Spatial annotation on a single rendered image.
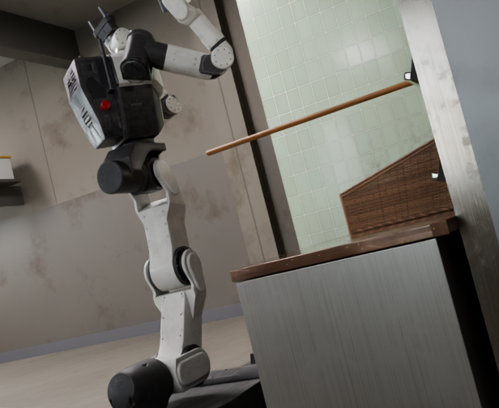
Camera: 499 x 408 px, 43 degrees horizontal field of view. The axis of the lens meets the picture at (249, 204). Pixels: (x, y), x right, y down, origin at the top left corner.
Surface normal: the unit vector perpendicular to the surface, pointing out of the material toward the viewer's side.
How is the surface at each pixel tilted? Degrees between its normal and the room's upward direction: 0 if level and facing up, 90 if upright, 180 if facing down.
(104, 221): 90
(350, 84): 90
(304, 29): 90
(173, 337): 64
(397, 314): 90
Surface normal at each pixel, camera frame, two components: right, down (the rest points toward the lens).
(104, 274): -0.44, 0.05
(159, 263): -0.51, -0.27
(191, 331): 0.85, -0.25
